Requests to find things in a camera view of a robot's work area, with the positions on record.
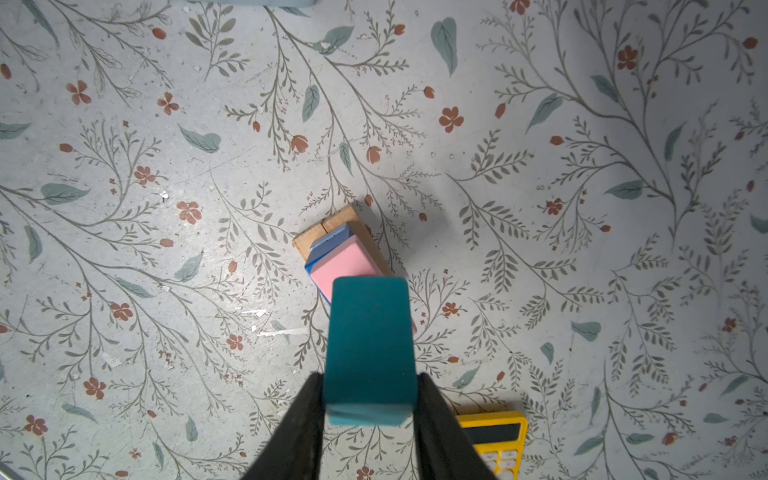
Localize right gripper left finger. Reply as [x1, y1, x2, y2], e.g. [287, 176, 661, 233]
[242, 373, 325, 480]

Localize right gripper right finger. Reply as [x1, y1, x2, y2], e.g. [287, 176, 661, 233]
[413, 373, 495, 480]

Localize teal green block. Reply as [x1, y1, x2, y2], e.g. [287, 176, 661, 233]
[323, 277, 418, 427]

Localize pink block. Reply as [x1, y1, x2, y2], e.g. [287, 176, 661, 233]
[310, 235, 383, 303]

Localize natural wood block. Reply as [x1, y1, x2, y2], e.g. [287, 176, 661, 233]
[292, 202, 394, 278]

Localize light blue block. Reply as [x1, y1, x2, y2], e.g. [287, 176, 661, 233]
[306, 224, 352, 264]

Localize dark blue cube block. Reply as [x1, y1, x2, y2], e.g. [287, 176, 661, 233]
[304, 264, 330, 305]

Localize yellow calculator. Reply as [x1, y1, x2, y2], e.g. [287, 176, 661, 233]
[457, 411, 528, 479]

